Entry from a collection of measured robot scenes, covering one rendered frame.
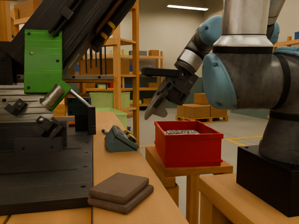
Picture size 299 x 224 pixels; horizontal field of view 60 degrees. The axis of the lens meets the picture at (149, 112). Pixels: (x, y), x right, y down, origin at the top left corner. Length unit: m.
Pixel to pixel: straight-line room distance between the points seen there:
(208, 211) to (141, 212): 0.31
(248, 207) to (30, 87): 0.70
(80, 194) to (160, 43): 10.09
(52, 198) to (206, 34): 0.53
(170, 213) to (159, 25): 10.27
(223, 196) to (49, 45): 0.69
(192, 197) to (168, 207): 0.87
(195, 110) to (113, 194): 6.35
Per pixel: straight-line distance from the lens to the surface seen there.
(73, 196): 0.51
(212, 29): 0.73
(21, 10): 5.09
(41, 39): 0.94
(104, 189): 0.45
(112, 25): 1.14
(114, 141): 0.77
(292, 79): 0.57
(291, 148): 0.60
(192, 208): 1.35
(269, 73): 0.55
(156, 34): 10.50
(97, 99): 3.62
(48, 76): 0.89
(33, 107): 0.90
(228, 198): 0.63
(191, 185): 1.30
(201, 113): 6.86
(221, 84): 0.51
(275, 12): 0.77
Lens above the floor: 1.11
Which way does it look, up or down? 7 degrees down
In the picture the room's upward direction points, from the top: straight up
